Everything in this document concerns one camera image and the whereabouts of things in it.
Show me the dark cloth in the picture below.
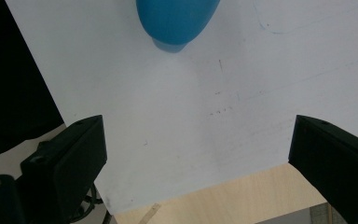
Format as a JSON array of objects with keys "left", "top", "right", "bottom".
[{"left": 0, "top": 0, "right": 65, "bottom": 161}]

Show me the blue rounded plastic container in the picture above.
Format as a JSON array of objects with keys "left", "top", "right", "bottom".
[{"left": 135, "top": 0, "right": 222, "bottom": 54}]

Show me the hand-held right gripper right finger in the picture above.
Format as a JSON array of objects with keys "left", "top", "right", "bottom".
[{"left": 287, "top": 114, "right": 358, "bottom": 224}]

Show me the black cable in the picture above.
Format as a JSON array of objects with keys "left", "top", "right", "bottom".
[{"left": 68, "top": 183, "right": 113, "bottom": 224}]

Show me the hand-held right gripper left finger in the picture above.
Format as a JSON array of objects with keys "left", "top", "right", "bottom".
[{"left": 20, "top": 114, "right": 108, "bottom": 224}]

